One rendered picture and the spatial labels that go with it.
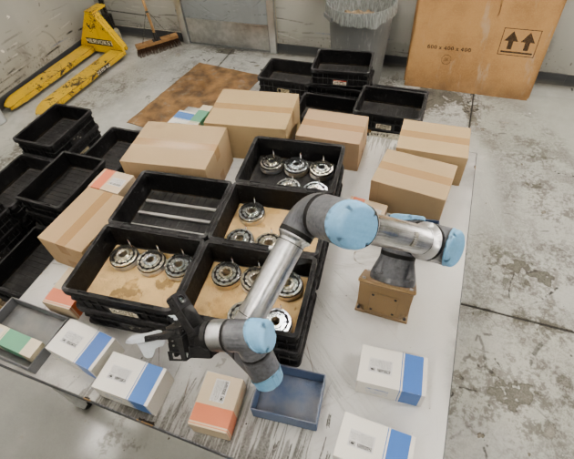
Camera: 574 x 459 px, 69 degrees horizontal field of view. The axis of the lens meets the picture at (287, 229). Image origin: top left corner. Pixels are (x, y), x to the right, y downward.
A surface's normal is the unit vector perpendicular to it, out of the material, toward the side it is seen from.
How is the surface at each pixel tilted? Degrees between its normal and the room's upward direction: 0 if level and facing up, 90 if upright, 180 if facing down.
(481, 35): 79
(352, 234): 60
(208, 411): 0
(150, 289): 0
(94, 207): 0
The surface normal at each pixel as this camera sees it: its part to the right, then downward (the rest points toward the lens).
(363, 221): 0.46, 0.19
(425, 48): -0.33, 0.55
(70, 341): -0.06, -0.65
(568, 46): -0.34, 0.72
